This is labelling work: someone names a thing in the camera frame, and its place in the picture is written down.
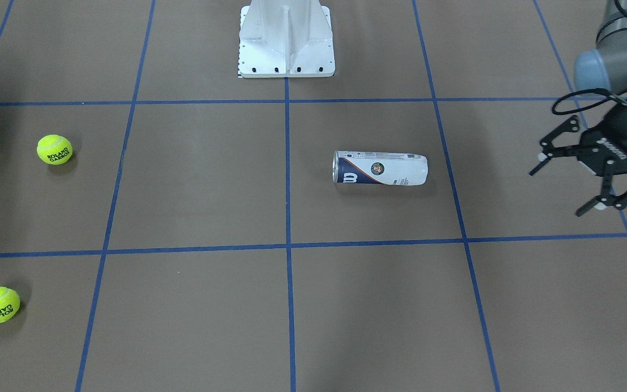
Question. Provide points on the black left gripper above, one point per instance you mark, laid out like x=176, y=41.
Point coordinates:
x=620, y=142

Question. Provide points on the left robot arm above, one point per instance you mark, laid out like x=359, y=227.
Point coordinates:
x=601, y=71

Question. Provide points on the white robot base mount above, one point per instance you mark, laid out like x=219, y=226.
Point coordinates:
x=285, y=39

